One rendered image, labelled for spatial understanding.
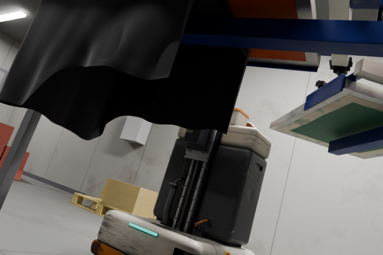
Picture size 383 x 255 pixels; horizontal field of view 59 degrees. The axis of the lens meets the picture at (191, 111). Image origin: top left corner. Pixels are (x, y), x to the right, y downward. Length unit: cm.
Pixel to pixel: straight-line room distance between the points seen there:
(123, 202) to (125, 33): 333
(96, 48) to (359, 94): 91
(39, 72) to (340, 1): 77
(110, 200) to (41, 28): 334
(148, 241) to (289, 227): 272
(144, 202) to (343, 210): 215
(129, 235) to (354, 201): 281
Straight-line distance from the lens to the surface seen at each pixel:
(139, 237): 169
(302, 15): 95
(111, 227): 182
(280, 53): 115
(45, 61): 94
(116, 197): 413
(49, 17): 101
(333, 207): 408
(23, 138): 140
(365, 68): 127
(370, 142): 158
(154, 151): 544
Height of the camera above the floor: 42
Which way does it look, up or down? 15 degrees up
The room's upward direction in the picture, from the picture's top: 17 degrees clockwise
